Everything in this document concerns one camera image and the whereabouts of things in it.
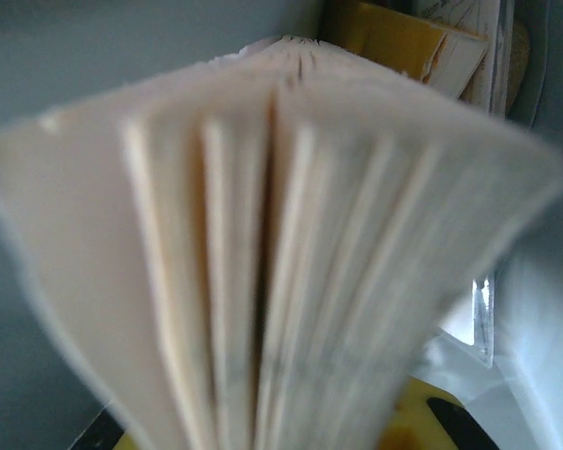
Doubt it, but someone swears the long white red-print packet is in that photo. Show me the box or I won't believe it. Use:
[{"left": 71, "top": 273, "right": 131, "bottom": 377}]
[{"left": 415, "top": 0, "right": 515, "bottom": 113}]

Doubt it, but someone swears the yellow book with barcode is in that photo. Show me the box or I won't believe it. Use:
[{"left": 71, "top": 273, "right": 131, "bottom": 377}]
[{"left": 323, "top": 2, "right": 490, "bottom": 100}]

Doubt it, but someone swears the dark blue sketch-print notebook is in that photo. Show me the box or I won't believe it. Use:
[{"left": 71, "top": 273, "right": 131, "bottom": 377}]
[{"left": 0, "top": 35, "right": 563, "bottom": 450}]

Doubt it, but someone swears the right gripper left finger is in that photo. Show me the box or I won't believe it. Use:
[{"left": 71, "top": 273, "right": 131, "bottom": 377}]
[{"left": 68, "top": 407, "right": 140, "bottom": 450}]

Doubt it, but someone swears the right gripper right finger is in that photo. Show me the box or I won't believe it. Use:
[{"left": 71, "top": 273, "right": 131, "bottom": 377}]
[{"left": 379, "top": 378, "right": 501, "bottom": 450}]

